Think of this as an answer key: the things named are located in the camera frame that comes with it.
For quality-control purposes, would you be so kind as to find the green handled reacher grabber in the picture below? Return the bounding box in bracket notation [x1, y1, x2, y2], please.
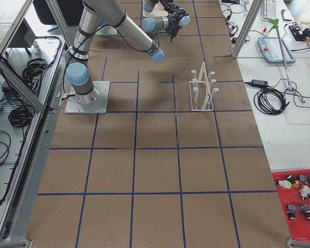
[268, 19, 305, 104]

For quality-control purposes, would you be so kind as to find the white keyboard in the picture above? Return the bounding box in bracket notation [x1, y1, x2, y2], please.
[261, 0, 277, 20]

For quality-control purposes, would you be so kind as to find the blue teach pendant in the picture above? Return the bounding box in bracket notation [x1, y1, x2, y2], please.
[257, 37, 296, 64]

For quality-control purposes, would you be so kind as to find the cream plastic tray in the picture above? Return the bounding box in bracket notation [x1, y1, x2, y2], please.
[142, 3, 169, 18]

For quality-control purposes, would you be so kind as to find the black power adapter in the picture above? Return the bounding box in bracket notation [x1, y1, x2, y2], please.
[245, 79, 269, 88]

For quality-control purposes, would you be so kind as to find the coiled black cable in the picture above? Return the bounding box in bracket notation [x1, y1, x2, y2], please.
[253, 88, 290, 115]

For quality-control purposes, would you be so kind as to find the aluminium frame post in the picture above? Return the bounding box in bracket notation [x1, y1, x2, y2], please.
[231, 0, 262, 58]

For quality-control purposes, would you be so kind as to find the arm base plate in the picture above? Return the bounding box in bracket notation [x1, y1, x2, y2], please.
[65, 81, 110, 114]
[95, 18, 118, 36]

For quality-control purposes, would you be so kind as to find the red plastic tray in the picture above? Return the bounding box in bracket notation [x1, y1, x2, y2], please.
[272, 169, 310, 242]

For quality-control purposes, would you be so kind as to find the white wire cup rack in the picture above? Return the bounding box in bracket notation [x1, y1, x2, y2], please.
[189, 62, 219, 112]

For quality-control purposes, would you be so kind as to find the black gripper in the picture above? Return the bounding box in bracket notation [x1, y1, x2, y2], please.
[165, 8, 185, 38]

